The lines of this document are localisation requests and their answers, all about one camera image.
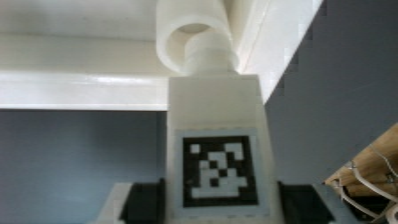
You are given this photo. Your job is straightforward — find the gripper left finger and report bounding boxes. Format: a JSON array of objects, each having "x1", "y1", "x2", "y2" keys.
[{"x1": 94, "y1": 179, "x2": 165, "y2": 224}]

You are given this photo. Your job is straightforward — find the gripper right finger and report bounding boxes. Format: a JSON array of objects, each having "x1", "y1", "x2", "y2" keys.
[{"x1": 279, "y1": 183, "x2": 355, "y2": 224}]

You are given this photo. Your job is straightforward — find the white table leg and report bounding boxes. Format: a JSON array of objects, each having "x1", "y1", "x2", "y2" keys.
[{"x1": 165, "y1": 33, "x2": 284, "y2": 224}]

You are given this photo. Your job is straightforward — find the white square tabletop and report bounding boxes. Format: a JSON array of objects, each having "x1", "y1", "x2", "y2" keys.
[{"x1": 0, "y1": 0, "x2": 323, "y2": 111}]

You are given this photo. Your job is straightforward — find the white camera cable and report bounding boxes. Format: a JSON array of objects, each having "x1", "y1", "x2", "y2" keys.
[{"x1": 327, "y1": 146, "x2": 398, "y2": 224}]

